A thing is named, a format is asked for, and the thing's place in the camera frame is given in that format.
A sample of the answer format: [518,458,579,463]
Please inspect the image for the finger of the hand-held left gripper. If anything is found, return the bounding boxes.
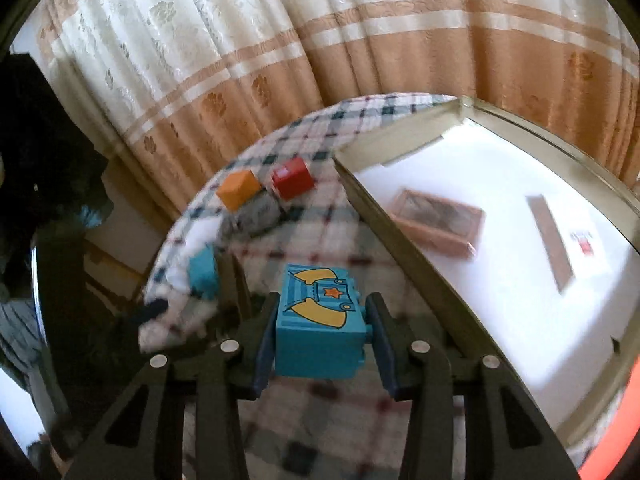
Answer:
[219,254,255,333]
[131,299,171,325]

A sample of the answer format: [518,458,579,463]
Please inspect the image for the small red white card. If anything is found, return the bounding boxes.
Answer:
[569,230,596,257]

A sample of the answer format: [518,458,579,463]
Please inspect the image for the blue printed toy block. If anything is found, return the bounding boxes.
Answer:
[274,264,370,381]

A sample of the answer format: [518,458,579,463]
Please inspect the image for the cream and tan curtain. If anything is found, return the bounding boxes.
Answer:
[15,0,640,221]

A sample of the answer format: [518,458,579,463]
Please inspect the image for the orange toy block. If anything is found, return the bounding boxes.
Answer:
[216,170,263,211]

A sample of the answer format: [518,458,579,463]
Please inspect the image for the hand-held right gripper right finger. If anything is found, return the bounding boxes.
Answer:
[366,293,582,480]

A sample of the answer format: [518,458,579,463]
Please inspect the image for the pink framed tile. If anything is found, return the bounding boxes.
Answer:
[390,187,486,260]

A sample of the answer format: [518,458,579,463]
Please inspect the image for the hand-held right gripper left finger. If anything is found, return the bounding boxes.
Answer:
[65,291,280,480]

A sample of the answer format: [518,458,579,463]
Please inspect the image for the red toy block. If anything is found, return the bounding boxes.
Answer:
[270,156,317,201]

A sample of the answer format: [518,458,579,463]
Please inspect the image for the small plain blue toy block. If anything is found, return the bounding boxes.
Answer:
[187,242,221,297]

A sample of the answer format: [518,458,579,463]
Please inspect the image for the mottled grey stone toy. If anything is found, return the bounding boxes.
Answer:
[222,192,288,236]

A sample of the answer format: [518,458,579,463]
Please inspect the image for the orange-red cushion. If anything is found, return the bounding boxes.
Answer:
[577,355,640,480]

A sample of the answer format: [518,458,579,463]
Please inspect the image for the white metal-rimmed tray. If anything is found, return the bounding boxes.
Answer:
[332,96,640,448]

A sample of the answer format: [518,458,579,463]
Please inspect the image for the brown rectangular block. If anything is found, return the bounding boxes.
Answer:
[526,194,575,293]

